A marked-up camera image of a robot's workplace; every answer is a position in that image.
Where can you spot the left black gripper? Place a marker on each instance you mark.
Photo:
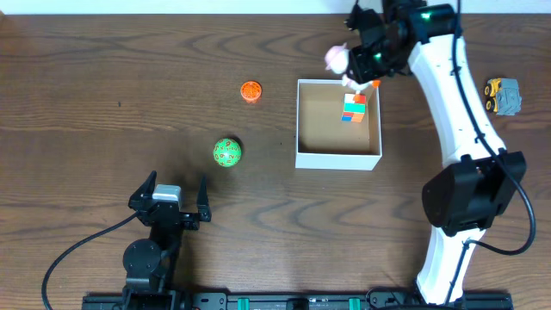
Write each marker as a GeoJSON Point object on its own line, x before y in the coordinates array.
{"type": "Point", "coordinates": [170, 216]}

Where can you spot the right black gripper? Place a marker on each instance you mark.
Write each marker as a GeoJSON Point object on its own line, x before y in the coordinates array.
{"type": "Point", "coordinates": [362, 72]}

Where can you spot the pink duck toy with hat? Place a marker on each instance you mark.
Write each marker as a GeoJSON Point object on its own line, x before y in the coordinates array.
{"type": "Point", "coordinates": [337, 61]}

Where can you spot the green number ball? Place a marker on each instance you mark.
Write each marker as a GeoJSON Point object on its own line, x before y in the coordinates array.
{"type": "Point", "coordinates": [227, 152]}

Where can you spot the colourful puzzle cube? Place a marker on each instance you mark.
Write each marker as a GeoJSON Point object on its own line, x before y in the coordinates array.
{"type": "Point", "coordinates": [355, 107]}

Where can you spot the grey yellow toy truck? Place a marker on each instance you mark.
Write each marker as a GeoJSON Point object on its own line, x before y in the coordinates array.
{"type": "Point", "coordinates": [502, 96]}

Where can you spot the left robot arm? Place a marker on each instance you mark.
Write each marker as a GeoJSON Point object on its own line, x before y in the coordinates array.
{"type": "Point", "coordinates": [150, 263]}

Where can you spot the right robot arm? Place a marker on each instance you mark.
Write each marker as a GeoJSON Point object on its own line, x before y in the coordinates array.
{"type": "Point", "coordinates": [479, 175]}

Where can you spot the white cardboard box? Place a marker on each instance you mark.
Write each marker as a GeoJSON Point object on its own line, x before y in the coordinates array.
{"type": "Point", "coordinates": [323, 140]}

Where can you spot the orange round gear toy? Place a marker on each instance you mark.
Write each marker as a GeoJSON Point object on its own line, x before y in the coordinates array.
{"type": "Point", "coordinates": [251, 91]}

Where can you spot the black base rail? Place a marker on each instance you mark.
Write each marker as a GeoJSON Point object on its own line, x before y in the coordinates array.
{"type": "Point", "coordinates": [373, 300]}

